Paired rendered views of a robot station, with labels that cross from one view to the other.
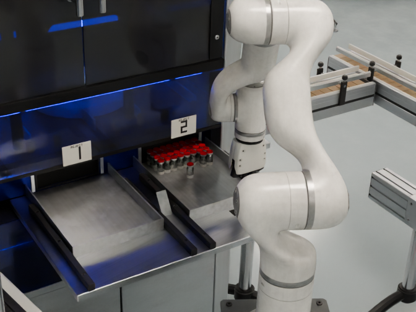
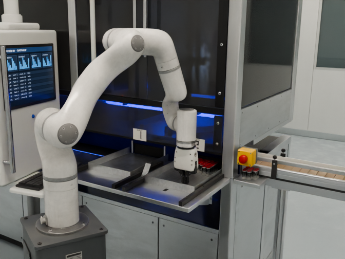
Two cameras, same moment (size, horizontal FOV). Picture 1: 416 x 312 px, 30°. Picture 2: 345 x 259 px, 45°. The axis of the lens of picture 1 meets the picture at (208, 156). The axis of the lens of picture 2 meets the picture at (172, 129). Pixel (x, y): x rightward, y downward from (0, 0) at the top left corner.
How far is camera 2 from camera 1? 201 cm
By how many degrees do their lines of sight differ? 61
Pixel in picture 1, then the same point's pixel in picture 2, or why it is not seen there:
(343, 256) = not seen: outside the picture
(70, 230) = (109, 164)
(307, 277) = (49, 176)
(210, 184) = not seen: hidden behind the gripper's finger
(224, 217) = (157, 188)
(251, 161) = (181, 161)
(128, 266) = (91, 178)
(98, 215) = (127, 165)
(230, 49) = (228, 104)
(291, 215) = (39, 127)
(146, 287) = (172, 241)
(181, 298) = not seen: outside the picture
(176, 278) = (190, 247)
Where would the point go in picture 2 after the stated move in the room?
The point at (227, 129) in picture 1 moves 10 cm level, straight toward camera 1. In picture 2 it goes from (226, 159) to (207, 162)
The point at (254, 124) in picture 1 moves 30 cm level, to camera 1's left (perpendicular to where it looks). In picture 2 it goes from (178, 133) to (150, 119)
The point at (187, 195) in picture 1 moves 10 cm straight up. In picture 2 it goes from (168, 177) to (168, 157)
